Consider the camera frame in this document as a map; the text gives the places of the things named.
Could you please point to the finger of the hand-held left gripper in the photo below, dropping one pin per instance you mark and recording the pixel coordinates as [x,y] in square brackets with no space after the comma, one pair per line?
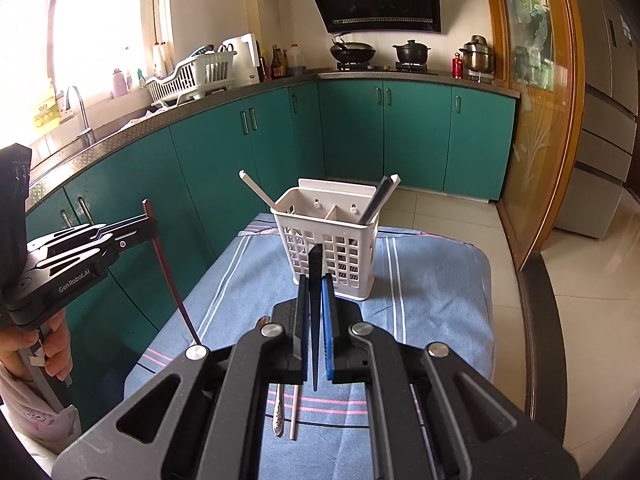
[100,230]
[120,246]

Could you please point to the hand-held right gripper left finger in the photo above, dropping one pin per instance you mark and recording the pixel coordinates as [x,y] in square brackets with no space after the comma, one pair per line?
[303,320]

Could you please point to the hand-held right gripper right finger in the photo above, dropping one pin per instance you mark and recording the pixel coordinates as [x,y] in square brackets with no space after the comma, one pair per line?
[327,325]

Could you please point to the black chopstick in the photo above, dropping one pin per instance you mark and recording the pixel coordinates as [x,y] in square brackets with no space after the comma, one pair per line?
[315,310]

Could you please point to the dark red chopstick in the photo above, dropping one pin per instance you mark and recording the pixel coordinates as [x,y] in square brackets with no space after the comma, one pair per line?
[170,280]

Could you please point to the white plastic utensil holder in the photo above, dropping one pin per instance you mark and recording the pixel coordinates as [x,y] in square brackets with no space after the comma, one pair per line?
[345,255]

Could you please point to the white chopstick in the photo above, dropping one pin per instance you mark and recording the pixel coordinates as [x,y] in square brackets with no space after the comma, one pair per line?
[389,191]
[295,410]
[260,191]

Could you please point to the dark grey chopstick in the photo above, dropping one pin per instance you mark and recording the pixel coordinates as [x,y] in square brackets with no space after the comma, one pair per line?
[376,197]

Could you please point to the person's left forearm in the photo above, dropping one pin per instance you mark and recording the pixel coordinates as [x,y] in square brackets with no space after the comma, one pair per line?
[35,410]

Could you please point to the person's left hand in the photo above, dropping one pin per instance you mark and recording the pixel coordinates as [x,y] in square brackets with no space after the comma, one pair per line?
[55,345]

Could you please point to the reddish brown chopstick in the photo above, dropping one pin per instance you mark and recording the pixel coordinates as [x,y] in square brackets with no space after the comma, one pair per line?
[262,322]

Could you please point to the steel spoon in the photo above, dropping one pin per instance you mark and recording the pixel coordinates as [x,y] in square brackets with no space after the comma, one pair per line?
[277,410]

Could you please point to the blue striped cloth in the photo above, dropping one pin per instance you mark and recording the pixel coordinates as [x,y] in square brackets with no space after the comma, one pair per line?
[425,310]

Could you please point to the dark kitchen countertop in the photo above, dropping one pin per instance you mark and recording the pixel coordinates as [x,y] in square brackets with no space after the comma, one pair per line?
[125,132]

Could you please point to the steel faucet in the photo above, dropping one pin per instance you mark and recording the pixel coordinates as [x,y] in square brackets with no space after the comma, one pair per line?
[82,115]

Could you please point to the yellow box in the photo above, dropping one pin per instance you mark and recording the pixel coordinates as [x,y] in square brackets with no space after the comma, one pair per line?
[45,112]

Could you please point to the purple bottle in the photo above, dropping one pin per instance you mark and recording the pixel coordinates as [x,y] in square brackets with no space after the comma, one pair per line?
[119,85]

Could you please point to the white dish rack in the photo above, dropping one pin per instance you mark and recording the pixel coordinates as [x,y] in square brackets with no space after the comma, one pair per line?
[195,77]

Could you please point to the tall white bottle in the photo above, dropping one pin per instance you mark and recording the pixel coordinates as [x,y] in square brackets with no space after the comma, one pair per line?
[160,60]

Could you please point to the bright window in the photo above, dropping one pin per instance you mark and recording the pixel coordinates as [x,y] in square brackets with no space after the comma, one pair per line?
[100,10]

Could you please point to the white water boiler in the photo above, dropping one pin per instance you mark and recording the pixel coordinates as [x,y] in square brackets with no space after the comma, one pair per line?
[245,60]

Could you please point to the dark sauce bottles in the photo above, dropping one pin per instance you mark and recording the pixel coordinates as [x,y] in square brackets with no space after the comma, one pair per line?
[277,65]

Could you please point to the clear plastic oil bottle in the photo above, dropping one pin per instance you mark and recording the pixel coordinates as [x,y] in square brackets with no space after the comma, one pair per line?
[297,60]

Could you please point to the gas stove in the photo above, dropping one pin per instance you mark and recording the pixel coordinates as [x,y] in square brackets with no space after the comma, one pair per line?
[385,68]

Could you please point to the black wok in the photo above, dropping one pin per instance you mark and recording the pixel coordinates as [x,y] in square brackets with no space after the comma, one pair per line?
[355,51]

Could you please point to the black clay pot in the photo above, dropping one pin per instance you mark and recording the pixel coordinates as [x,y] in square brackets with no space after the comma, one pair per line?
[411,52]

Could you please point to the red bottle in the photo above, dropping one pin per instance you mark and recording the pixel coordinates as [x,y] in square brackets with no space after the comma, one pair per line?
[457,66]

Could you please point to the wooden glass door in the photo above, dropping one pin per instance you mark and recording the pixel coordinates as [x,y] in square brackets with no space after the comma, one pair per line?
[540,110]

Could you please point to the steel stock pot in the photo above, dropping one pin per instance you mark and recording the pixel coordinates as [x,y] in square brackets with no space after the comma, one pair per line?
[477,55]

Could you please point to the silver refrigerator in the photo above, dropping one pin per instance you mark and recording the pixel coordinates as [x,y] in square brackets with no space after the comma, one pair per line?
[605,110]

